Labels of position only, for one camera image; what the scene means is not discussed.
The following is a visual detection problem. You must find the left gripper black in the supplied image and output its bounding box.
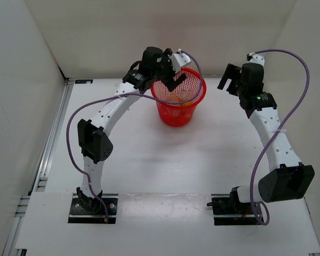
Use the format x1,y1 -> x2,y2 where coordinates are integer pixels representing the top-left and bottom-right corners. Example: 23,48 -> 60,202
150,49 -> 186,91

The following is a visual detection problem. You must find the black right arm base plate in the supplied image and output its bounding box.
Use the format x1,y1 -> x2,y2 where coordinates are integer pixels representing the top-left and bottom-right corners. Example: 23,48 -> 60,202
206,186 -> 263,226

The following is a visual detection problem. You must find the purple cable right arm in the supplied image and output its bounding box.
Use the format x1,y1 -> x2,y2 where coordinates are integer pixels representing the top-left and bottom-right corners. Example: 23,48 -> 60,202
249,49 -> 310,226

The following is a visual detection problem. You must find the aluminium frame rail left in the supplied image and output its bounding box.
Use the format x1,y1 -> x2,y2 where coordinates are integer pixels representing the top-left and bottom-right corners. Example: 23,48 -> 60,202
2,78 -> 74,255

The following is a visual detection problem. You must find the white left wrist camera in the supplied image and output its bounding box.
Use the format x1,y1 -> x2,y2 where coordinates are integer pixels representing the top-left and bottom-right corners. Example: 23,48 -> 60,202
170,49 -> 191,74

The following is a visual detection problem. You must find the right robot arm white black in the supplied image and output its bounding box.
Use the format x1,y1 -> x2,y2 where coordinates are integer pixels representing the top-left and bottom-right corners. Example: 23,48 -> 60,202
218,62 -> 315,213

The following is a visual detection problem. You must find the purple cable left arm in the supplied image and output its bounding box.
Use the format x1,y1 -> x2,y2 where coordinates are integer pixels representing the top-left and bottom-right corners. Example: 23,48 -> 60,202
66,49 -> 205,223

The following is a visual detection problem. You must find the orange juice bottle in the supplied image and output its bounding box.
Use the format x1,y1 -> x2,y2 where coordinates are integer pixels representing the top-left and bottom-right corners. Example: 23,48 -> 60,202
178,98 -> 193,106

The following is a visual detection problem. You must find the blue label left corner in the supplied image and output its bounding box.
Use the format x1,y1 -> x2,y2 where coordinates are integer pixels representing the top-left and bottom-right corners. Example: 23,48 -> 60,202
75,79 -> 93,84

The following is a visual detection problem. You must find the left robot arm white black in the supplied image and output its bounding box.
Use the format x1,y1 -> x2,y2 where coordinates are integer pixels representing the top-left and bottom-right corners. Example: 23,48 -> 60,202
77,46 -> 191,214

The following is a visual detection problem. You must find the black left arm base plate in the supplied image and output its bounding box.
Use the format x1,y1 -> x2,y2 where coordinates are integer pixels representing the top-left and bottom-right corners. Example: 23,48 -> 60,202
68,194 -> 118,225

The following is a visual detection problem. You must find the red mesh plastic bin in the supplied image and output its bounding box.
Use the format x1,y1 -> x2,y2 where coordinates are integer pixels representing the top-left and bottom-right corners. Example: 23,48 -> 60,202
151,68 -> 206,127

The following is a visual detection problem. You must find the clear bottle yellow cap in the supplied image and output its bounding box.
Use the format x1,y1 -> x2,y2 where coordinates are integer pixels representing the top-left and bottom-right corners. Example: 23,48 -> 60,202
179,89 -> 192,101

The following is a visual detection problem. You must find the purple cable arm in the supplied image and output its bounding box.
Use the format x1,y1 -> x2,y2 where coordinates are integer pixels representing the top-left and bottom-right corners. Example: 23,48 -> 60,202
249,49 -> 310,226
66,49 -> 205,223

